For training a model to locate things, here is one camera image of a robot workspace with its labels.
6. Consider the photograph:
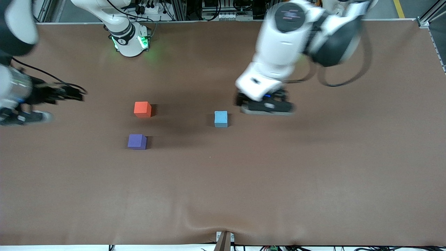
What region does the purple foam block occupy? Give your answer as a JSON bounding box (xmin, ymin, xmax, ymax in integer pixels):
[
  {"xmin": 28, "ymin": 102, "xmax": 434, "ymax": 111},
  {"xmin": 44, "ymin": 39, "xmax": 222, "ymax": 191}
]
[{"xmin": 127, "ymin": 134, "xmax": 147, "ymax": 150}]

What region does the light blue foam block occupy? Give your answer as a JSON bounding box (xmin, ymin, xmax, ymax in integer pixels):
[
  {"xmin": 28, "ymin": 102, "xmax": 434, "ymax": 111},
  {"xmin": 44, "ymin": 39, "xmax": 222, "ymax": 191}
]
[{"xmin": 214, "ymin": 111, "xmax": 228, "ymax": 128}]

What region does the aluminium frame post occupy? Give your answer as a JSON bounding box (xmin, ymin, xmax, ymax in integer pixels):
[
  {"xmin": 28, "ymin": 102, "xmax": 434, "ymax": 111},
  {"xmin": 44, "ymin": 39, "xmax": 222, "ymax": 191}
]
[{"xmin": 169, "ymin": 0, "xmax": 190, "ymax": 21}]

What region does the aluminium frame rail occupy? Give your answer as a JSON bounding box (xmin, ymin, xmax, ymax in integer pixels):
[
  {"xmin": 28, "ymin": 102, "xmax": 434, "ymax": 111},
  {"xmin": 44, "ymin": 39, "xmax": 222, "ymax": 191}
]
[
  {"xmin": 416, "ymin": 0, "xmax": 446, "ymax": 74},
  {"xmin": 35, "ymin": 0, "xmax": 65, "ymax": 23}
]

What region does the orange foam block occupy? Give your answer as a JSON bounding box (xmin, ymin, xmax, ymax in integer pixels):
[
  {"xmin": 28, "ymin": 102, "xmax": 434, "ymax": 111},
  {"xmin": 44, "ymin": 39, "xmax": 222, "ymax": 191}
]
[{"xmin": 134, "ymin": 101, "xmax": 152, "ymax": 118}]

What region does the white power strip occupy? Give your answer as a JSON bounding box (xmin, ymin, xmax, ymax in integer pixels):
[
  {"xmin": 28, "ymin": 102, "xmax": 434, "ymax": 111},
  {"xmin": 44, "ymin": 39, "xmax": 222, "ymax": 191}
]
[{"xmin": 138, "ymin": 3, "xmax": 164, "ymax": 14}]

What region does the brown table cloth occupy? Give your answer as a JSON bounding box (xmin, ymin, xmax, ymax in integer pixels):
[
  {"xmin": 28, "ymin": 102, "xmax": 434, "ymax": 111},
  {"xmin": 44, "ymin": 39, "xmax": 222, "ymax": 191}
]
[{"xmin": 0, "ymin": 19, "xmax": 446, "ymax": 246}]

